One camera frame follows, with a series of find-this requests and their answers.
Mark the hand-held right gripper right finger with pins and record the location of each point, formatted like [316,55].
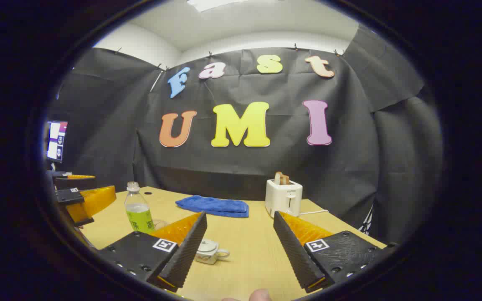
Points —
[293,255]

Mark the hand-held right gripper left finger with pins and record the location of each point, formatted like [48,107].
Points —
[186,255]

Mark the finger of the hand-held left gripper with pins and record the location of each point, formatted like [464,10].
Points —
[75,184]
[92,200]

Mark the white teacup lid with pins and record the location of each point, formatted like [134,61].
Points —
[207,246]

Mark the green label water bottle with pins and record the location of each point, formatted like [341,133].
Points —
[138,215]

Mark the computer monitor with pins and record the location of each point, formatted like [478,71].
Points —
[57,141]

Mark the blue towel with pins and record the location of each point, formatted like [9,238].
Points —
[214,206]

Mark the white toaster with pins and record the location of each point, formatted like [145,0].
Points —
[283,198]

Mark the bread slice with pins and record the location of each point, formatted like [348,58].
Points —
[282,178]

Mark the ceiling light panel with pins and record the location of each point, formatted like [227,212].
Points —
[214,4]

